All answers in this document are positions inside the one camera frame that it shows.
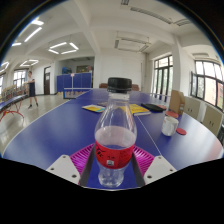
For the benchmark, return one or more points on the clear red-labelled water bottle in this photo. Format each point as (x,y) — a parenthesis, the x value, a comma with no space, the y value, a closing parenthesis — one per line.
(115,133)

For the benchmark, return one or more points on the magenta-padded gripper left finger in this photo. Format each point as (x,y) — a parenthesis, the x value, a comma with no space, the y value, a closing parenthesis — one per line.
(63,168)

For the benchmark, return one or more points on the wide black-framed window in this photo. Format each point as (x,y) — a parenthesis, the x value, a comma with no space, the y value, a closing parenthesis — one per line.
(208,83)

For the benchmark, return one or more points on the person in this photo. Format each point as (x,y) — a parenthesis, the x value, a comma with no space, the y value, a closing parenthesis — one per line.
(31,87)

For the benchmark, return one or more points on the small distant window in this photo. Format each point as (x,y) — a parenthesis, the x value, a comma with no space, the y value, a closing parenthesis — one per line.
(19,78)

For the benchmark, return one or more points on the ceiling strip lights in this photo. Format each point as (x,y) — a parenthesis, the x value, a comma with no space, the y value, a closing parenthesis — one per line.
(63,46)

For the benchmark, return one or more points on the dark wooden door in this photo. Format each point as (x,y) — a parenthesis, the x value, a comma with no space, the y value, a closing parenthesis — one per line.
(47,81)

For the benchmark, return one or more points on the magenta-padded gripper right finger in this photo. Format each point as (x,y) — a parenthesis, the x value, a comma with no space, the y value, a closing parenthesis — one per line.
(159,168)

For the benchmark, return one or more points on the flat black case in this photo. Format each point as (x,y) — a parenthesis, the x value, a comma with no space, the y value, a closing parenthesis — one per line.
(152,107)

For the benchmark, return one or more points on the small yellow and blue book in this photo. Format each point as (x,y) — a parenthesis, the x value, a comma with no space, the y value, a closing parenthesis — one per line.
(93,108)

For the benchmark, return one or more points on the blue table with red legs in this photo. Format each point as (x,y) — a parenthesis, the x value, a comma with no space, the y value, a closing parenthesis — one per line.
(10,101)

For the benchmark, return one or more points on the tall black-framed window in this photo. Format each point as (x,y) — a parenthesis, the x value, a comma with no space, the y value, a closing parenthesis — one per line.
(163,76)

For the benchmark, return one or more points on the brown chair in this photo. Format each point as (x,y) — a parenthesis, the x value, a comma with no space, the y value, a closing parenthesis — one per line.
(103,85)

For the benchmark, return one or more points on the white cup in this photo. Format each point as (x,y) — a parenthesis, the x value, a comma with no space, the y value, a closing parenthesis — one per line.
(169,126)

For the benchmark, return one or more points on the beige cabinet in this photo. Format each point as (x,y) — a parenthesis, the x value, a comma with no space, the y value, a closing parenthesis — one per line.
(192,107)
(212,119)

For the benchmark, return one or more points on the red table tennis paddle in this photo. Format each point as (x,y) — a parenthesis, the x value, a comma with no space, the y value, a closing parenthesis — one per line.
(172,114)

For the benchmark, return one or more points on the blue partition panels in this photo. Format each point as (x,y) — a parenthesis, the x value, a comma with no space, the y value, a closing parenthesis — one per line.
(73,81)

